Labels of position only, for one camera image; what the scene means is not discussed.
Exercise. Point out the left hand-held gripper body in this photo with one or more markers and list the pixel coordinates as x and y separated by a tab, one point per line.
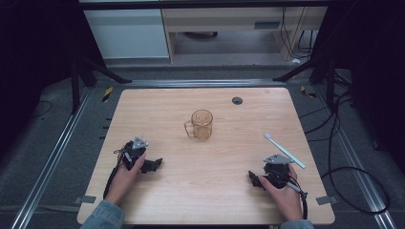
133	152

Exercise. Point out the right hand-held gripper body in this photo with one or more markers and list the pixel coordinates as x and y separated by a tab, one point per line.
277	170

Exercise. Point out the person's left hand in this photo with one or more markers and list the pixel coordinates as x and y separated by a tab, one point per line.
122	181

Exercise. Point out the person's right hand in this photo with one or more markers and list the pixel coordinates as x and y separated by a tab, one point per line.
285	198

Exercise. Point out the white toothbrush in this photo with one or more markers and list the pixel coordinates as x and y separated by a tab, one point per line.
285	151

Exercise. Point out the amber transparent cup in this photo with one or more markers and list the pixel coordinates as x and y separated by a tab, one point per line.
202	125

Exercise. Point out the yellow black tape strip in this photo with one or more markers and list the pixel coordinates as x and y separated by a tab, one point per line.
307	92
107	93

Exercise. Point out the round grey table grommet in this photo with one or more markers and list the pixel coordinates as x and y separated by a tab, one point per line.
237	100

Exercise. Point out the black tripod stand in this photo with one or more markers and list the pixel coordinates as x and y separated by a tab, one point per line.
328	73
76	79

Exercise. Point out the white cabinet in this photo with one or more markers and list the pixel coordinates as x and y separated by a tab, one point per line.
127	35

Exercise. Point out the light wooden desk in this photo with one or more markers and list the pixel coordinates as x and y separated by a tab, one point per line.
223	19

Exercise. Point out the grey table bracket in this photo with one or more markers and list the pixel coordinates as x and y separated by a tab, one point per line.
326	200
86	199

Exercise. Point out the metal floor rail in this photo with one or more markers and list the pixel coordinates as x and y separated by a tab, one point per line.
51	165
356	165
203	83

